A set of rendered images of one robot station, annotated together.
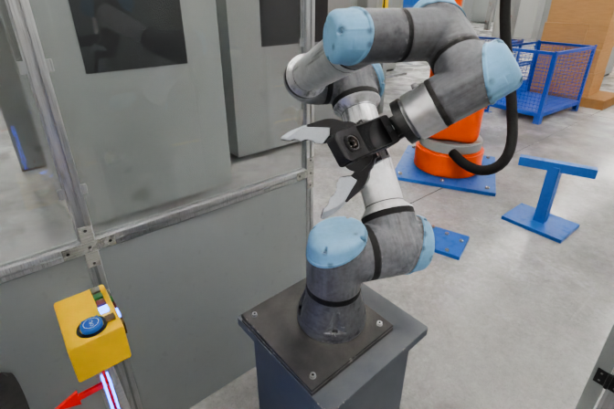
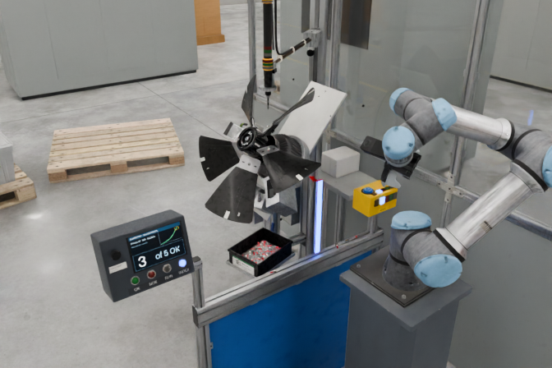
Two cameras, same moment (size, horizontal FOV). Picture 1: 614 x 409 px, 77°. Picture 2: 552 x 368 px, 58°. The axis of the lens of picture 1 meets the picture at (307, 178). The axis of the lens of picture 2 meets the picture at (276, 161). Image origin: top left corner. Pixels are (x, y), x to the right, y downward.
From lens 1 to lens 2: 149 cm
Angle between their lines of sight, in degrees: 83
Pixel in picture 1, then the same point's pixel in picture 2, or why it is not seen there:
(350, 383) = (358, 283)
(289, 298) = not seen: hidden behind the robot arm
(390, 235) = (419, 240)
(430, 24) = (411, 109)
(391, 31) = (399, 105)
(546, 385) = not seen: outside the picture
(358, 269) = (396, 239)
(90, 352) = (358, 198)
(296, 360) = (368, 260)
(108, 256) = (456, 202)
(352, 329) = (388, 276)
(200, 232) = (517, 241)
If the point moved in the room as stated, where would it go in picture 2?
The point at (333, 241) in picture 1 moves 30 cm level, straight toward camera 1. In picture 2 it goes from (401, 215) to (304, 208)
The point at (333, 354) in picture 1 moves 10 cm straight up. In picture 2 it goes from (374, 274) to (376, 249)
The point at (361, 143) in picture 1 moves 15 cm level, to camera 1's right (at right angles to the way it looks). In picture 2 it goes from (370, 146) to (375, 168)
